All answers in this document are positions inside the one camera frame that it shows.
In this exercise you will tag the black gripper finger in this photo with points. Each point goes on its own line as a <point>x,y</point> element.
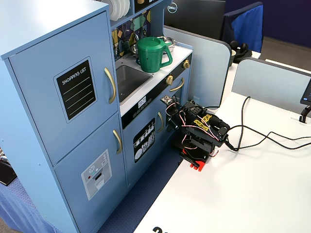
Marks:
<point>169,125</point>
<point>176,125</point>

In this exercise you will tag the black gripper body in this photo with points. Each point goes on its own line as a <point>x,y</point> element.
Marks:
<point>173,122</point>

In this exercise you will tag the blue shopping list cabinet door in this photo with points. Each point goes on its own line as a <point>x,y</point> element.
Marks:
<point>36,85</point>

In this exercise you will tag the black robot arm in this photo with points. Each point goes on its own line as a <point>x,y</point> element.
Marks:
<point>201,126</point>

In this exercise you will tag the blue oven door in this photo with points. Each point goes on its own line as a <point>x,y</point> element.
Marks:
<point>186,91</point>

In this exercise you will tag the blue ice dispenser fridge door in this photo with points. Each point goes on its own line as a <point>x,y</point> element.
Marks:
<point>73,191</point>

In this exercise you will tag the gold stove knob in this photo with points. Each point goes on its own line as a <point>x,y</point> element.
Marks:
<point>169,80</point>
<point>186,64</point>

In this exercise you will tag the red table clamp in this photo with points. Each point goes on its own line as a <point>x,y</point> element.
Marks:
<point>198,165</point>

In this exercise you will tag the rounded light blue desk divider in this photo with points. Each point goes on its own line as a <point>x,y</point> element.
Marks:
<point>209,68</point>

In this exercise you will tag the grey toy sink basin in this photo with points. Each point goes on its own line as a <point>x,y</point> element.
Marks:
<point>131,77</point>

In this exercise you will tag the green plastic pitcher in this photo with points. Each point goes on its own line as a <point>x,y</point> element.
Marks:
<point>148,58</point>

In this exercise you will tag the silver toy pot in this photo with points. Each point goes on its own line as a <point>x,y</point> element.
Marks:
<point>173,44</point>

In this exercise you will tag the small silver toy bowl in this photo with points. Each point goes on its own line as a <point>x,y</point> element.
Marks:
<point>133,49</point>

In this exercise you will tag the hanging silver ladle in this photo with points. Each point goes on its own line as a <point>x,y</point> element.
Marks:
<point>136,36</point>

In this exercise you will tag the black headphones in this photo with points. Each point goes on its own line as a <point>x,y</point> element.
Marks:
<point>243,49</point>

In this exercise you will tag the low light blue desk divider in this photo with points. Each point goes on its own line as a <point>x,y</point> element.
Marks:
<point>267,82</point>

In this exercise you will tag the black Dell monitor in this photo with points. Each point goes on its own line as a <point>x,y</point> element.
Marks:
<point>194,17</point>

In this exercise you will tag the blue office chair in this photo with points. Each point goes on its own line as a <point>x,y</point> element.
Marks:
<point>247,26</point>

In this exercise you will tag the white toy plate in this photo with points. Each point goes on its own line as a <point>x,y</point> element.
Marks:
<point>127,5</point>
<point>112,12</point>
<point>119,9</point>
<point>124,7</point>

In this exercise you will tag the black monitor showing screen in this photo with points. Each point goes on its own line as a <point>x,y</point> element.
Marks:
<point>307,94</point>

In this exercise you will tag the blue toy kitchen unit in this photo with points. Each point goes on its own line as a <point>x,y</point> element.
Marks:
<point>24,126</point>

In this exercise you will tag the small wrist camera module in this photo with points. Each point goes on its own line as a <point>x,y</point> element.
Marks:
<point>166,99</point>

